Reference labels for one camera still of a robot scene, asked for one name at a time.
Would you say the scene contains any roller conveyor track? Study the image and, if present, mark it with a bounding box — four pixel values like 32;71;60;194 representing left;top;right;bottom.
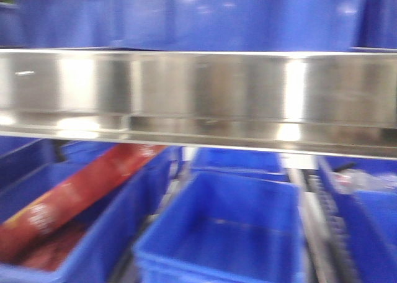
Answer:
287;168;360;282

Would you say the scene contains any blue lower left bin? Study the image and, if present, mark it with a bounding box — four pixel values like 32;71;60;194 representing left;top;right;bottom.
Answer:
1;146;182;282

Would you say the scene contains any ribbed blue upper crate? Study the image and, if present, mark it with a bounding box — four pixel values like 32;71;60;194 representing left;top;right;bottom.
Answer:
357;0;396;49

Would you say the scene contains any stainless steel shelf rail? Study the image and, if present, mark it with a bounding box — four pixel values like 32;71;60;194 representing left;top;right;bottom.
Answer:
1;49;396;158

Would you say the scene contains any large blue upper bin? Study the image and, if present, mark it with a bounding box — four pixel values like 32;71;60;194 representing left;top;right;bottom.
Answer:
112;0;363;52

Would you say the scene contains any red package in bin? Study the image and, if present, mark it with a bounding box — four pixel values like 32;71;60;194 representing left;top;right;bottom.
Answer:
1;143;165;263

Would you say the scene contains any blue lower centre bin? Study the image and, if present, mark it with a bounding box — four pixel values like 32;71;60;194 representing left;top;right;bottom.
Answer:
133;172;306;282

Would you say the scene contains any blue lower right bin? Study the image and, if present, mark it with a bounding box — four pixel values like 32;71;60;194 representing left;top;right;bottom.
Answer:
316;156;396;282

